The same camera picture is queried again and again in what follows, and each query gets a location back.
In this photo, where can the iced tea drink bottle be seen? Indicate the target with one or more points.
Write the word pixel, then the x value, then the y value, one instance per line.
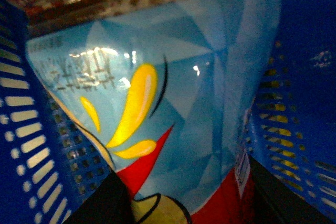
pixel 158 93

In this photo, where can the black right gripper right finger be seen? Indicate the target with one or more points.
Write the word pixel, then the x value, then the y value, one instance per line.
pixel 276 203

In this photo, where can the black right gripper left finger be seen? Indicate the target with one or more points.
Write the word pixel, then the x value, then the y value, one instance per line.
pixel 110 203

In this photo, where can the blue plastic shopping basket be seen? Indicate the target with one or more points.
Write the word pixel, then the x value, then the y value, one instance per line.
pixel 290 129

